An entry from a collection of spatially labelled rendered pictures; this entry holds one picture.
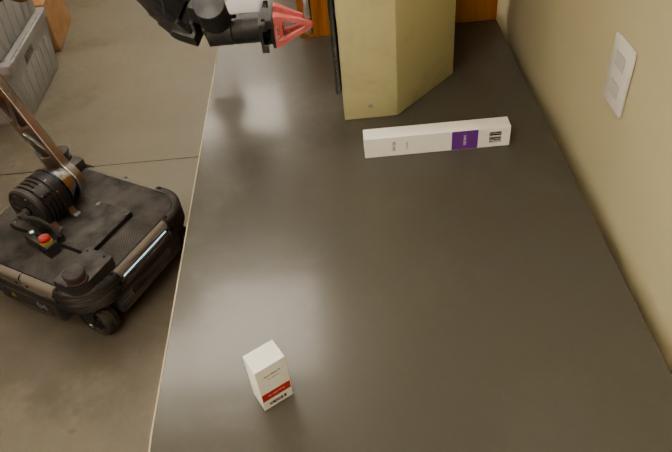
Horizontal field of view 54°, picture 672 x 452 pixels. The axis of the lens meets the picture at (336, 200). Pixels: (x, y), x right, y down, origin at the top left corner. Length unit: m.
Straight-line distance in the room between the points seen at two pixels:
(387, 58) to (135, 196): 1.36
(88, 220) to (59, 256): 0.16
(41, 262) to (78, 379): 0.39
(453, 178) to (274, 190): 0.33
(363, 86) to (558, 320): 0.60
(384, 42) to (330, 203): 0.33
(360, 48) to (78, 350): 1.48
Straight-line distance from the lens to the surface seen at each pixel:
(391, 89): 1.34
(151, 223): 2.30
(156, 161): 2.98
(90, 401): 2.22
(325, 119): 1.38
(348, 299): 1.02
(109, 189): 2.51
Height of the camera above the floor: 1.73
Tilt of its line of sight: 42 degrees down
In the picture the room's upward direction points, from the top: 6 degrees counter-clockwise
